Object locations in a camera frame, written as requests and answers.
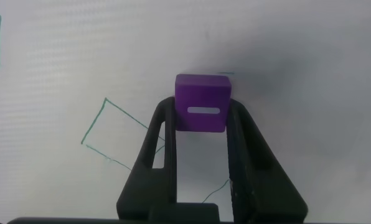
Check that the purple letter I block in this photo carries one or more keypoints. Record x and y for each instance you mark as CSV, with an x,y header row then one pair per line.
x,y
203,102

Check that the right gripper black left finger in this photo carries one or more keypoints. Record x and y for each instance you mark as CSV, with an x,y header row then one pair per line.
x,y
139,193

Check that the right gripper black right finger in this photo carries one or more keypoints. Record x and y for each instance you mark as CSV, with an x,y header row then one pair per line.
x,y
266,193

